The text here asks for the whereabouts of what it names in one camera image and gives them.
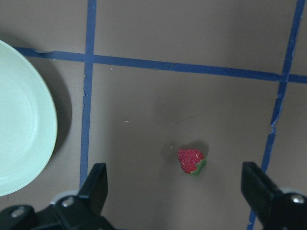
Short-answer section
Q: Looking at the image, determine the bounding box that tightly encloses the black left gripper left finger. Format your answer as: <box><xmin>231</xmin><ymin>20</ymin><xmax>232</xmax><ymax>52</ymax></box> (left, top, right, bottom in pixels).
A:
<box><xmin>53</xmin><ymin>163</ymin><xmax>113</xmax><ymax>230</ymax></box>

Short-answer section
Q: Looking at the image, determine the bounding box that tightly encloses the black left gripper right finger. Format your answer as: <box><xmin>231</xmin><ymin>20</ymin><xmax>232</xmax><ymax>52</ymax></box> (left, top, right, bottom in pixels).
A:
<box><xmin>241</xmin><ymin>162</ymin><xmax>307</xmax><ymax>230</ymax></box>

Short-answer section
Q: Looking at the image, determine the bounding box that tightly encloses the light green plate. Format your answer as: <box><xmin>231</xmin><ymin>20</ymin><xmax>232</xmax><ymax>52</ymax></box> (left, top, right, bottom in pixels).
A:
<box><xmin>0</xmin><ymin>42</ymin><xmax>58</xmax><ymax>196</ymax></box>

